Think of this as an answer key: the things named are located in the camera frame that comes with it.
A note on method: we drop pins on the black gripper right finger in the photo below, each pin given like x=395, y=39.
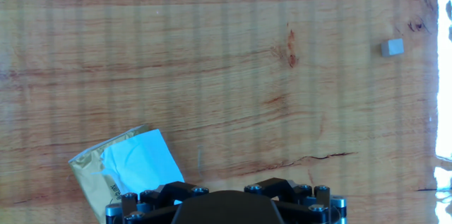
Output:
x=307, y=203

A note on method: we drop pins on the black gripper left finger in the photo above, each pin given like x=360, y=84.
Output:
x=148, y=203

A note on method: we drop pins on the small grey block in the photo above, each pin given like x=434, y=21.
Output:
x=392, y=48

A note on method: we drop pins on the white tissue sheet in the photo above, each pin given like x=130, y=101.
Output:
x=144, y=164

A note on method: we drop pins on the gold tissue pack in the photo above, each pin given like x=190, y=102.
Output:
x=90, y=178

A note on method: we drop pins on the wood-grain table mat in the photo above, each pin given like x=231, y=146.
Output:
x=226, y=75

